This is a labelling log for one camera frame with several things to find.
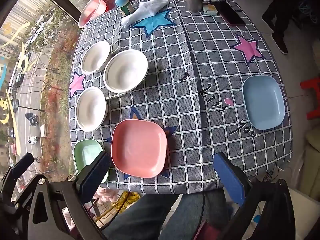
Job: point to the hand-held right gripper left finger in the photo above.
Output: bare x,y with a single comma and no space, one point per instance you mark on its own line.
96,172

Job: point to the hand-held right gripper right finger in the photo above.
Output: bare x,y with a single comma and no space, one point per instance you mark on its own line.
230,180

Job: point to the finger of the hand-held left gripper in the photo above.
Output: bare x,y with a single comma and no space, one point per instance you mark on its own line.
22,163

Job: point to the small white bowl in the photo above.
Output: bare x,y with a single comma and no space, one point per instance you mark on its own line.
95,57

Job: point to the green square plate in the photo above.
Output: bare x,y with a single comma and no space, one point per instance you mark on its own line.
85,155

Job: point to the pink fluffy cloth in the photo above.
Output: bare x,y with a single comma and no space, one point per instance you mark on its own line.
107,195

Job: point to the pink square plate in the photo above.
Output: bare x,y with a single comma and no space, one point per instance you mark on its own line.
140,150

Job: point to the medium white bowl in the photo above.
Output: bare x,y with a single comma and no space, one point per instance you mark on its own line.
91,110

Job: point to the person's blue jeans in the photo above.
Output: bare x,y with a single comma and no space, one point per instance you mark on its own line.
155,215

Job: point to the blue square plate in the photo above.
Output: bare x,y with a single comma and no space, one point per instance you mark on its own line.
263,102

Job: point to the cream sofa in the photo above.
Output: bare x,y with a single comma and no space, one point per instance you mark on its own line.
312,160

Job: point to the large white bowl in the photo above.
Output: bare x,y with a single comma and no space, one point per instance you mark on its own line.
125,71

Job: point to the red plastic stool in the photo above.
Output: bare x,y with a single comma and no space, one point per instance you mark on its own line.
312,87

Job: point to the pink plastic basin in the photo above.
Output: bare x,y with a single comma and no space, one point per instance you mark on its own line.
91,11

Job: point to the black flat case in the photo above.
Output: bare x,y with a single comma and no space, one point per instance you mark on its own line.
230,13

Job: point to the white towel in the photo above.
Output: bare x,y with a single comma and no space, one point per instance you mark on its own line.
147,11

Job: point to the green plastic bottle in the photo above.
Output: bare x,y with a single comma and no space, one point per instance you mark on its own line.
124,5

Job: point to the red plastic basin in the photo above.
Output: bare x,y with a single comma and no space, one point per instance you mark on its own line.
110,1

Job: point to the yellow metal frame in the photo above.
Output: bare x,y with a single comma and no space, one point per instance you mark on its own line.
127,198

